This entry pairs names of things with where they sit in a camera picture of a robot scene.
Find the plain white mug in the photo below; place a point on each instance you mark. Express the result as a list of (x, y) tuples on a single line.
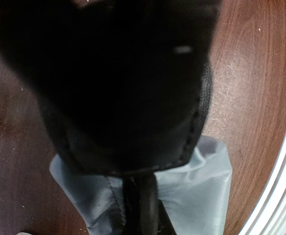
[(23, 233)]

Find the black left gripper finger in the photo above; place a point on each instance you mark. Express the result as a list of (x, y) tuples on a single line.
[(145, 212)]

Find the aluminium table front rail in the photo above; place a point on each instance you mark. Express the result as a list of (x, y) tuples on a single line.
[(269, 214)]

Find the grey zippered pouch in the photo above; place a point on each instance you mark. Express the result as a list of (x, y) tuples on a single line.
[(194, 191)]

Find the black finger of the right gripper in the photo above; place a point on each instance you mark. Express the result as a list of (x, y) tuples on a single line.
[(122, 85)]

